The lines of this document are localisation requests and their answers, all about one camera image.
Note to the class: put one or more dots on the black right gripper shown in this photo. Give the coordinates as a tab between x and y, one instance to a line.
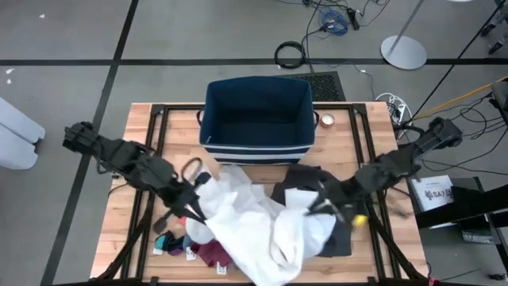
345	198

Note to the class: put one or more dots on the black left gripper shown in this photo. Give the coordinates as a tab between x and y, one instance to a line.
182	198

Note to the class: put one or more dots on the teal black purple sock bundle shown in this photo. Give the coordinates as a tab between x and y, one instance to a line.
170	240

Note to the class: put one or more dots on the maroon garment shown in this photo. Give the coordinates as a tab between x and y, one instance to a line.
212	252

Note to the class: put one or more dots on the black garment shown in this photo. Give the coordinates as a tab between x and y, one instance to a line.
301	178

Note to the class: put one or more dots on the large white shirt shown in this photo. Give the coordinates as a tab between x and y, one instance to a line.
246	222

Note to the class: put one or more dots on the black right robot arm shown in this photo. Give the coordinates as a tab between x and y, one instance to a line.
393	165

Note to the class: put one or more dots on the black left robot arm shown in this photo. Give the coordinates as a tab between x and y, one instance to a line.
119	153

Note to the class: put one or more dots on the white paper clothes tag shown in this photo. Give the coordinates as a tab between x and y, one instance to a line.
191	254
221	270
158	251

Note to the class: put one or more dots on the orange red sock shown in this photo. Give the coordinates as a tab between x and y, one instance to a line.
182	220

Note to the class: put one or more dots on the small round metal tin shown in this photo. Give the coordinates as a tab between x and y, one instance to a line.
327	120

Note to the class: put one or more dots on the white printed paper sign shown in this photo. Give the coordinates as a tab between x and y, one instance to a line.
430	190

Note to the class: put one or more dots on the navy white striped fabric basket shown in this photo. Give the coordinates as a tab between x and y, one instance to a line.
258	119

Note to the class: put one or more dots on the black floor grate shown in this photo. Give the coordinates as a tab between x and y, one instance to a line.
325	87

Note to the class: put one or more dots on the black side shelf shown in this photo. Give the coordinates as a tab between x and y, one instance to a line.
476	202

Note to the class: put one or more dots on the white round stand base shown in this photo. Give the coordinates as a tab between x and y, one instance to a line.
402	53

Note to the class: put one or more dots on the yellow pole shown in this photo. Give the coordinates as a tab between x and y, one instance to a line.
460	97

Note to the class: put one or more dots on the black power strip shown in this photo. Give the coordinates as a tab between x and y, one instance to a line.
353	19

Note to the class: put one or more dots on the thin black pole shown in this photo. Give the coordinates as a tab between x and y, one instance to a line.
456	63

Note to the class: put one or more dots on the pale grey plastic cover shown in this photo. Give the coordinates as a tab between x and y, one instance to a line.
16	139

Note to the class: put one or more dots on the black wheeled cart base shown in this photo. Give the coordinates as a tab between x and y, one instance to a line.
496	29

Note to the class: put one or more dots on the black aluminium table frame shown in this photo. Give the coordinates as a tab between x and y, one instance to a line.
337	106

